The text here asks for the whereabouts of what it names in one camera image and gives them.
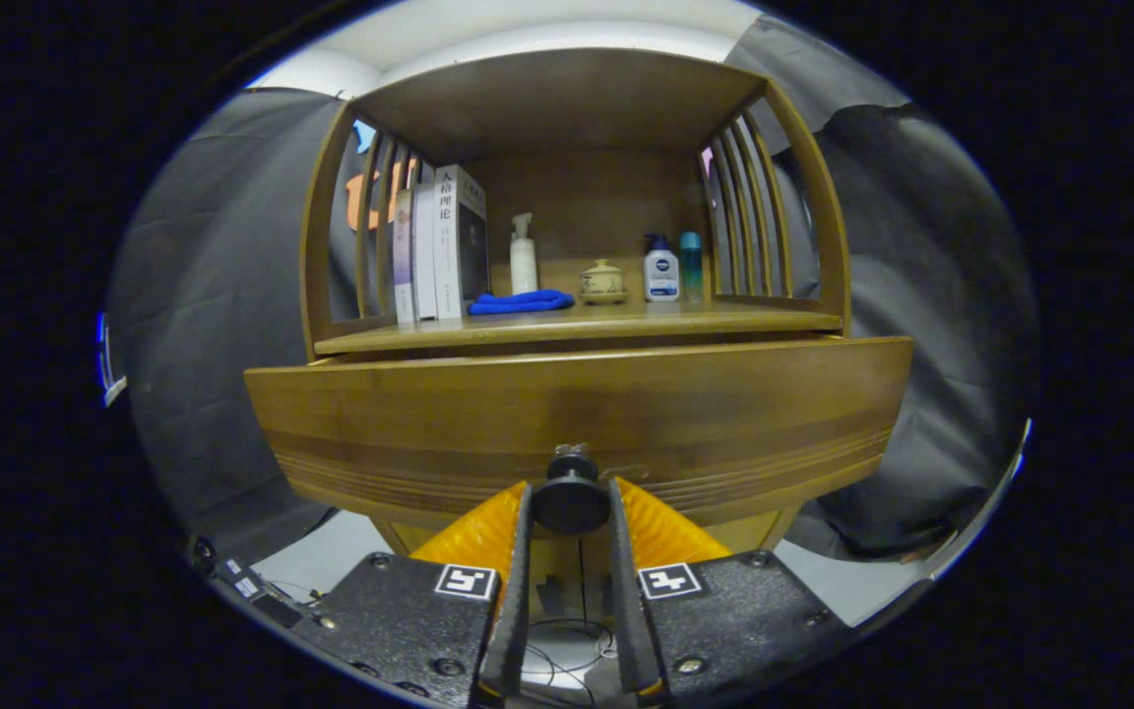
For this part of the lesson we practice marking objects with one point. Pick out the wooden countertop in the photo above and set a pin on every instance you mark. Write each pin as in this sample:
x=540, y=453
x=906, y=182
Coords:
x=626, y=320

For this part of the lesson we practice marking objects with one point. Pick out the teal clear bottle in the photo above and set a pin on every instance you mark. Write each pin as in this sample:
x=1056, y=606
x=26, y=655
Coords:
x=691, y=271

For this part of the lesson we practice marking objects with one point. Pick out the wooden cabinet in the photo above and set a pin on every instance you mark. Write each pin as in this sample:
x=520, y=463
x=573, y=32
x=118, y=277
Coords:
x=567, y=98

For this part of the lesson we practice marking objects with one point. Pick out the lidded ceramic tea cup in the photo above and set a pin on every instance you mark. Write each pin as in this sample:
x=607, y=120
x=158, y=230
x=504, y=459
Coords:
x=603, y=283

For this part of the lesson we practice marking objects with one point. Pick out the white lotion bottle blue cap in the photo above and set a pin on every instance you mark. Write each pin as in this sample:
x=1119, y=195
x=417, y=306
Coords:
x=661, y=276

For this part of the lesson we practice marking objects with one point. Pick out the purple spine book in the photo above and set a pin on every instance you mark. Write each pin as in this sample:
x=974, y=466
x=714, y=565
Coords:
x=403, y=256

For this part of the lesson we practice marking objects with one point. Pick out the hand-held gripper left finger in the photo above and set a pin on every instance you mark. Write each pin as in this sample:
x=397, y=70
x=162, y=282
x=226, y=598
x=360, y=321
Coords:
x=513, y=611

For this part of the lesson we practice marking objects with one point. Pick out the white book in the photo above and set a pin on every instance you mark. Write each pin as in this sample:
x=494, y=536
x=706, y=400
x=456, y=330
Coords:
x=425, y=256

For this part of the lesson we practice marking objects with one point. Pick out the white pump bottle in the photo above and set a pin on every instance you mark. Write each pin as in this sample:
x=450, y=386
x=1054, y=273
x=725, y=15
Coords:
x=524, y=264

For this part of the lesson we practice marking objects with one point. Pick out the wooden drawer with black knob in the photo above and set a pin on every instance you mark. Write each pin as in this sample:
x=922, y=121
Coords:
x=429, y=414

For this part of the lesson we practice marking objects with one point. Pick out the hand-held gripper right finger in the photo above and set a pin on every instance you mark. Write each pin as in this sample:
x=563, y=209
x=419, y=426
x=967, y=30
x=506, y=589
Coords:
x=631, y=611

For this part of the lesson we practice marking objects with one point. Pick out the grey book with portrait cover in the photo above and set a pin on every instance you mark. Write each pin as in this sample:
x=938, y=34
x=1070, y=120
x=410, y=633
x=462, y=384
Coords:
x=464, y=246

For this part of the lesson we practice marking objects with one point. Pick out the blue cloth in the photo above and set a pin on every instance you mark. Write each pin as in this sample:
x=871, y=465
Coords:
x=523, y=302

